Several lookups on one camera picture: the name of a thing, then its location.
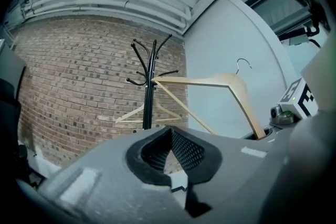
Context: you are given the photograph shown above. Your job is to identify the grey cabinet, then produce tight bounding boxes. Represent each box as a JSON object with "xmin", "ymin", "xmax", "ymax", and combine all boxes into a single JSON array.
[{"xmin": 0, "ymin": 38, "xmax": 27, "ymax": 82}]

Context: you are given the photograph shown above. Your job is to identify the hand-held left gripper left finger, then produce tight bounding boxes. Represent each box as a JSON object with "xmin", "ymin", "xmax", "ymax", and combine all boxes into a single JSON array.
[{"xmin": 36, "ymin": 125, "xmax": 192, "ymax": 224}]

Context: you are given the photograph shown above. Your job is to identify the dark framed glass partition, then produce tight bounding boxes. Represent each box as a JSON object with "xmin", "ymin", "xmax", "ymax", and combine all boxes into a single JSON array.
[{"xmin": 245, "ymin": 0, "xmax": 316, "ymax": 38}]

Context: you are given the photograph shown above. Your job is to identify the black office chair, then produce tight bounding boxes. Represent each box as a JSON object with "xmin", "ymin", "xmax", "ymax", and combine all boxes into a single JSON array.
[{"xmin": 0, "ymin": 78, "xmax": 30, "ymax": 187}]

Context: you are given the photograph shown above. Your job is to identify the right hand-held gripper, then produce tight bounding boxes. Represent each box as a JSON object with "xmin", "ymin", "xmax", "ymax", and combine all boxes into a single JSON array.
[{"xmin": 242, "ymin": 77, "xmax": 319, "ymax": 142}]

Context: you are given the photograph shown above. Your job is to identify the mounted box device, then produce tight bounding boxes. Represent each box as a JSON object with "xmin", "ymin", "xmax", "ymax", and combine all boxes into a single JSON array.
[{"xmin": 281, "ymin": 33, "xmax": 311, "ymax": 47}]

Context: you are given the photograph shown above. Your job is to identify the black strap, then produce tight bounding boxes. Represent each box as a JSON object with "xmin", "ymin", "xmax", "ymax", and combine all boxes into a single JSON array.
[{"xmin": 299, "ymin": 0, "xmax": 332, "ymax": 48}]

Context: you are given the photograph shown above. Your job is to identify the grey ceiling pipes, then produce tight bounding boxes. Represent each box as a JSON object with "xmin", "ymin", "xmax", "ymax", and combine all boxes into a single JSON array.
[{"xmin": 25, "ymin": 0, "xmax": 193, "ymax": 34}]

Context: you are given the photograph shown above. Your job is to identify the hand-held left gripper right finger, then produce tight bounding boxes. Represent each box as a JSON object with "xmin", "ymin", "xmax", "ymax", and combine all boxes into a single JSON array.
[{"xmin": 170, "ymin": 125, "xmax": 290, "ymax": 224}]

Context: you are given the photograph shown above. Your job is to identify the black coat rack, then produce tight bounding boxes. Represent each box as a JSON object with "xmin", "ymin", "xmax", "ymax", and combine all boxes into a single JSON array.
[{"xmin": 126, "ymin": 33, "xmax": 180, "ymax": 131}]

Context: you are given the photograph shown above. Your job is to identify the wooden hanger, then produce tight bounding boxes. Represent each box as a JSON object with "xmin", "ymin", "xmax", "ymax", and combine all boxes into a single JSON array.
[
  {"xmin": 151, "ymin": 58, "xmax": 267, "ymax": 140},
  {"xmin": 114, "ymin": 102, "xmax": 183, "ymax": 124}
]

